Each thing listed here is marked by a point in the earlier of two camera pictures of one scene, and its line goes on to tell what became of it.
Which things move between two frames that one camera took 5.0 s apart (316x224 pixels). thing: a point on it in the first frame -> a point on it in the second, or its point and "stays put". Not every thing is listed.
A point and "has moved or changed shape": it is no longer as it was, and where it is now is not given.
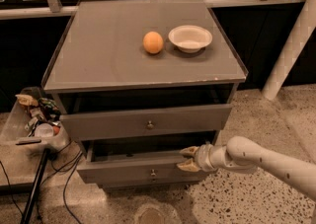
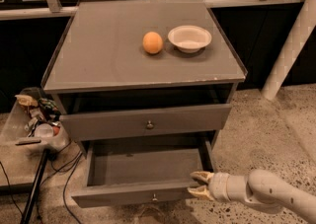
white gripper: [201, 158] -> [217, 184]
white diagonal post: [298, 39] stays put
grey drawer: [133, 162] has moved or changed shape
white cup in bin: [43, 130] stays put
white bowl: [191, 38] stays put
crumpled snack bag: [49, 106] stays put
